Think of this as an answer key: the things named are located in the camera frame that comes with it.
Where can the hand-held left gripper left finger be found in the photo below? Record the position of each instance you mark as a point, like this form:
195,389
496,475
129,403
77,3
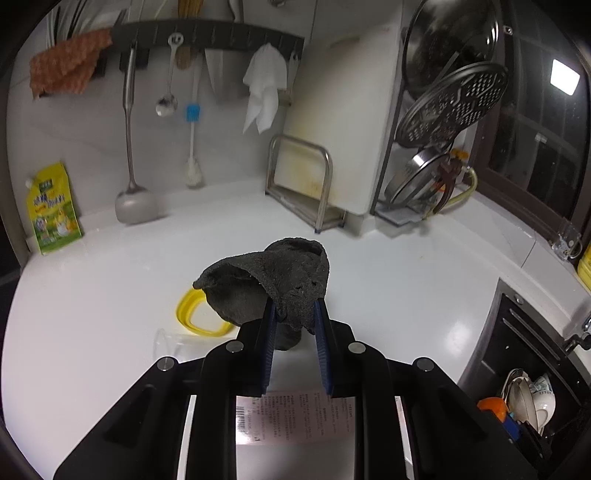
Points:
268,350

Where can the dark framed window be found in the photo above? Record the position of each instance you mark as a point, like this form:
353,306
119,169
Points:
531,138

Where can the perforated metal steamer plate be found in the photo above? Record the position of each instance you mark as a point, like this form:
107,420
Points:
452,106

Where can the metal cutting board stand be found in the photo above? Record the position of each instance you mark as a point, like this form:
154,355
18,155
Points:
324,194

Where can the clear plastic holder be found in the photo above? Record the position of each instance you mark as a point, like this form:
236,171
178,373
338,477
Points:
565,240

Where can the kitchen knife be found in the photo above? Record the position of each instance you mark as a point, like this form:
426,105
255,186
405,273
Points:
221,78

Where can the orange round object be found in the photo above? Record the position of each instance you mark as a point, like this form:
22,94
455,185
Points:
490,407

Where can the small metal ladle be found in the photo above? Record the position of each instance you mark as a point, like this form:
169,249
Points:
166,105

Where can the white bowls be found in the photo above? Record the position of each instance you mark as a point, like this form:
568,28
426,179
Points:
531,401

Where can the blue headed white brush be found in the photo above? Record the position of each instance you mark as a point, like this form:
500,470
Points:
193,113

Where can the metal faucet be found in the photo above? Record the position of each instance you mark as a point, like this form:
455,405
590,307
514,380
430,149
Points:
577,339

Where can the yellow rimmed clear container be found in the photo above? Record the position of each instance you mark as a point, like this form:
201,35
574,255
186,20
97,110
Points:
181,313

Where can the pink printed paper sheet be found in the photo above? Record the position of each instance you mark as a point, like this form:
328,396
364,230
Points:
295,415

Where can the white hanging cloth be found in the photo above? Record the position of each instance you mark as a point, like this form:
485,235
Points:
263,83

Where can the large metal pot lid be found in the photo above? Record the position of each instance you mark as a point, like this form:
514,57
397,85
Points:
443,41

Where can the black kitchen sink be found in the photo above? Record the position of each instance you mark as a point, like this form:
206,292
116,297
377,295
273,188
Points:
508,341

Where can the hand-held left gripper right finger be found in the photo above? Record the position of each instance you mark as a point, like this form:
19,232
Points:
323,350

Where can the yellow green seasoning pouch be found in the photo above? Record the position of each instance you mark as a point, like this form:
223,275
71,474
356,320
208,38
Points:
53,207

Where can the black wall utensil rack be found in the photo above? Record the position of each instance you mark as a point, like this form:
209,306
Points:
231,34

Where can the white cutting board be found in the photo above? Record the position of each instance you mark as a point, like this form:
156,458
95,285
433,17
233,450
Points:
341,115

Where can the yellow bottle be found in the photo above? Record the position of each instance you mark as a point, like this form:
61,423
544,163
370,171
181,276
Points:
585,265

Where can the dark grey cloth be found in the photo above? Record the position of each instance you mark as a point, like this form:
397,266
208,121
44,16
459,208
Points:
277,267

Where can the orange dish cloth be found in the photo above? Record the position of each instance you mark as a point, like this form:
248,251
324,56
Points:
69,60

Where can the metal lid rack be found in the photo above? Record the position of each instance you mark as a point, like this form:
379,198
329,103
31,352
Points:
401,214

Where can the glass pot lid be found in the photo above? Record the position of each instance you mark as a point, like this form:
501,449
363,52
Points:
415,177

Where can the wooden spatula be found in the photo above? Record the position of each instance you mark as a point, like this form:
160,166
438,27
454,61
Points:
187,50

